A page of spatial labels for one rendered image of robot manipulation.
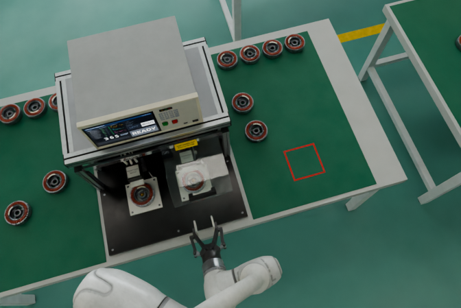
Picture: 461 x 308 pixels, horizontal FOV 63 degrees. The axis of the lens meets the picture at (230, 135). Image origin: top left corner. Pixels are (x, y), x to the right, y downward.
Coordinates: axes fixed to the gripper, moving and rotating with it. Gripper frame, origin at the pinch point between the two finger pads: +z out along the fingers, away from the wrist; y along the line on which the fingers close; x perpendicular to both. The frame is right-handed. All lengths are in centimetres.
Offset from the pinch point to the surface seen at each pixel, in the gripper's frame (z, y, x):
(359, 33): 156, 154, -7
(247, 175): 21.2, 25.3, 1.6
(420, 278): -2, 116, -98
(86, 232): 16, -53, -1
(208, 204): 12.5, 3.7, -1.2
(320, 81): 55, 77, 21
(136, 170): 21.7, -22.6, 21.5
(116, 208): 21.0, -37.8, 3.7
